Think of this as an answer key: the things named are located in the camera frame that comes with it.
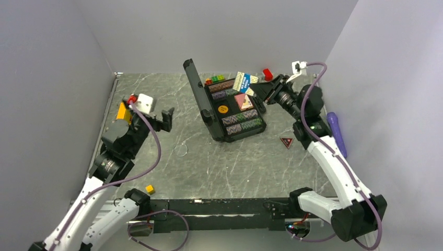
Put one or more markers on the purple cylindrical flashlight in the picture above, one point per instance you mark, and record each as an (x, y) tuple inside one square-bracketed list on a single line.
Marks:
[(334, 124)]

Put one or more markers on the pink green chip row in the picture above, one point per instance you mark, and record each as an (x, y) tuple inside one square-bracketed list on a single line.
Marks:
[(244, 126)]

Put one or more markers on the purple green orange chip row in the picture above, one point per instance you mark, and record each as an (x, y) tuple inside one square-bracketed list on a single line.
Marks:
[(224, 94)]

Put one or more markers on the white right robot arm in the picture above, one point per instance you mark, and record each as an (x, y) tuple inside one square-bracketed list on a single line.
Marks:
[(357, 211)]

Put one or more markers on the clear round plastic disc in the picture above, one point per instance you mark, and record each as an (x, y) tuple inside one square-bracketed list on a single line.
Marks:
[(180, 150)]

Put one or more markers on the colourful toy brick stack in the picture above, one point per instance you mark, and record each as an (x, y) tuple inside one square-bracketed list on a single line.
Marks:
[(214, 79)]

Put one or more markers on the orange big blind button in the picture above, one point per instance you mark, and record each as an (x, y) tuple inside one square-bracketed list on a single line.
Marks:
[(223, 109)]

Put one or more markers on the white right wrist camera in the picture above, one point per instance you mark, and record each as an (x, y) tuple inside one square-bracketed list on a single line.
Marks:
[(299, 68)]

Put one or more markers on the red triangular dealer button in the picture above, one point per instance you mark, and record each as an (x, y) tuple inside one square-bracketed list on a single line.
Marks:
[(287, 141)]

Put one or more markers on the red headed toy hammer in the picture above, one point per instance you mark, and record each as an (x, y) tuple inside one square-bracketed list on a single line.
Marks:
[(268, 76)]

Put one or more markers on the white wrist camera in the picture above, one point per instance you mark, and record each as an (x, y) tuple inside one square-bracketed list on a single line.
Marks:
[(299, 68), (143, 103)]

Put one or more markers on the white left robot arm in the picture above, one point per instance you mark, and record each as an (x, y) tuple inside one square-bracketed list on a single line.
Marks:
[(79, 229)]

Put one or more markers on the orange black chip row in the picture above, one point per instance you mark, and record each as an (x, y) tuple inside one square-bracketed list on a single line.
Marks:
[(228, 84)]

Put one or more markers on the black poker chip case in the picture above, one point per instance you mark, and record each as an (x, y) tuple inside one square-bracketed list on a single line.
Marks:
[(208, 107)]

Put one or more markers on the small yellow cube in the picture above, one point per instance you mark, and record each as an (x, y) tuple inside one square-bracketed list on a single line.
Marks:
[(150, 189)]

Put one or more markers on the yellow orange duplo brick tower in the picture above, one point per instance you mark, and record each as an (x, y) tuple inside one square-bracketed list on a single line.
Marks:
[(124, 113)]

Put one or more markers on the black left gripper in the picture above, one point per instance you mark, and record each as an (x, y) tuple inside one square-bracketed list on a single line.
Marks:
[(165, 124)]

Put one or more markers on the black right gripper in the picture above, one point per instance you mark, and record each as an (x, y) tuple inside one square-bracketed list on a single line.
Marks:
[(268, 92)]

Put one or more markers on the red playing card deck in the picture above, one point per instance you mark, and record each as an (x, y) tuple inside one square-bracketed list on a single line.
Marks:
[(243, 101)]

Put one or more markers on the blue green purple chip row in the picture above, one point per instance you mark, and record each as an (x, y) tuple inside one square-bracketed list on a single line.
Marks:
[(240, 117)]

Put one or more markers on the black base crossbar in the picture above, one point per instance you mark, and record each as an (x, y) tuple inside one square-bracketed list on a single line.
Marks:
[(273, 214)]

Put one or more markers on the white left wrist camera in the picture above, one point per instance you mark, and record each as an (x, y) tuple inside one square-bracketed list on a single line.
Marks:
[(143, 103)]

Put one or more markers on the blue texas holdem card deck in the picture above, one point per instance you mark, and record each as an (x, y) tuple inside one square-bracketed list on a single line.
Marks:
[(243, 82)]

